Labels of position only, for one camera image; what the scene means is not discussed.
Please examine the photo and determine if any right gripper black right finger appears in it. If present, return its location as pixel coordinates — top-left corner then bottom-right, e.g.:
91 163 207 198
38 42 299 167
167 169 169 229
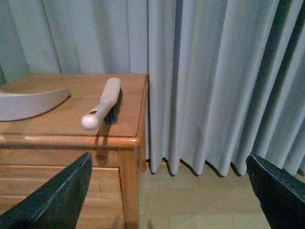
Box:
246 153 305 229

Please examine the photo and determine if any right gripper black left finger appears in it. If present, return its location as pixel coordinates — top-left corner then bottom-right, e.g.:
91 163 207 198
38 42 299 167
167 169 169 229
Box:
0 152 93 229

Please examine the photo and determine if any wooden nightstand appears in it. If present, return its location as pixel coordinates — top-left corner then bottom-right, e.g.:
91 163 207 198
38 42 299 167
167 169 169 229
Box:
0 73 149 229

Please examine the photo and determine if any light grey curtain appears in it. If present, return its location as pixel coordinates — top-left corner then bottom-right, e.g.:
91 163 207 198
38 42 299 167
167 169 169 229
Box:
0 0 305 176

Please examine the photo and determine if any beige plastic dustpan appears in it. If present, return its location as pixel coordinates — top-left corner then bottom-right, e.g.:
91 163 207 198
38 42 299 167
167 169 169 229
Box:
0 89 71 121

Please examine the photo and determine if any beige hand brush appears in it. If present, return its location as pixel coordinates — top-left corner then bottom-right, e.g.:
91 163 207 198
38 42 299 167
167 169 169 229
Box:
81 77 122 130

